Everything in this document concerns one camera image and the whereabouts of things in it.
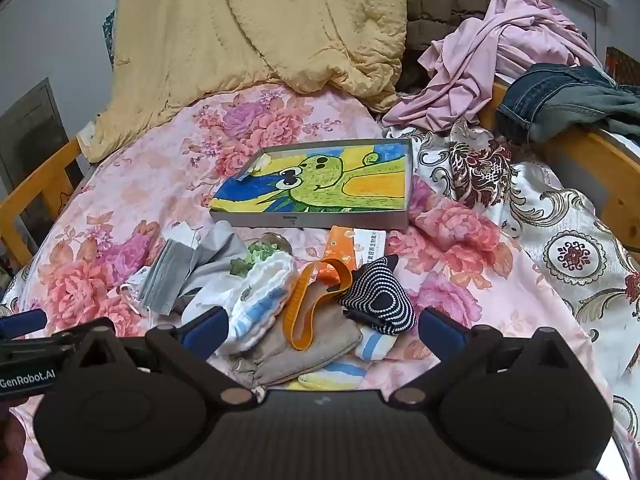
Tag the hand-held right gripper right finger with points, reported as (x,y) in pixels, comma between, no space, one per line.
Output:
(441,331)

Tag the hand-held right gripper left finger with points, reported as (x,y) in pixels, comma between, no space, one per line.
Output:
(205,329)

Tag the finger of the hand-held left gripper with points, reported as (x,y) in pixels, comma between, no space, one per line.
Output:
(35,348)
(22,321)

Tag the white cloth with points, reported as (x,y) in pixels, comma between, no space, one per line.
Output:
(202,305)

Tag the light grey cloth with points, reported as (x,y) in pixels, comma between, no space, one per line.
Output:
(220,250)

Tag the white packet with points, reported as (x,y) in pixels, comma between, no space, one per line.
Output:
(132,285)

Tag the colourful striped sock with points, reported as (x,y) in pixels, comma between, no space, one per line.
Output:
(340,374)

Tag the grey box with painted bottom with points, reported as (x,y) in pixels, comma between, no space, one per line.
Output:
(325,185)

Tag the person's left hand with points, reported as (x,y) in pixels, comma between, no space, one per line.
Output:
(10,440)

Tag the white blue-striped fluffy sock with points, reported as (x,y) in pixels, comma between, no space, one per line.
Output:
(247,320)

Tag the black white striped sock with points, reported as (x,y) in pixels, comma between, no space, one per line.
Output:
(380,300)

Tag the green white sock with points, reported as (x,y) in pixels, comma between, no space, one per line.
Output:
(255,255)

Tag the orange packet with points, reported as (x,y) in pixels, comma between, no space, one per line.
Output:
(345,250)

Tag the pink floral bedsheet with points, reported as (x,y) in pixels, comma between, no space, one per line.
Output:
(150,185)

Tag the white gold ornate blanket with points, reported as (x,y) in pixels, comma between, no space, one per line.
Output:
(550,220)

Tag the blue jeans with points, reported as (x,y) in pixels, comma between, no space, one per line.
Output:
(545,95)

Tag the pink garment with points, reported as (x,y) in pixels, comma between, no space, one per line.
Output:
(475,60)

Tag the yellow quilt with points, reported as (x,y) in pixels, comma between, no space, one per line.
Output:
(225,35)

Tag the teal patterned cloth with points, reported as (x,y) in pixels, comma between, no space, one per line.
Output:
(109,35)

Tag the brown quilted blanket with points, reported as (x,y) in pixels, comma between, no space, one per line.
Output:
(440,5)

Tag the grey framed wall panel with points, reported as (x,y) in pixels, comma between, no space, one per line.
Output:
(35,130)

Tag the red patterned wall hanging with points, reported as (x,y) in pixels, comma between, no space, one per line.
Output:
(622,65)

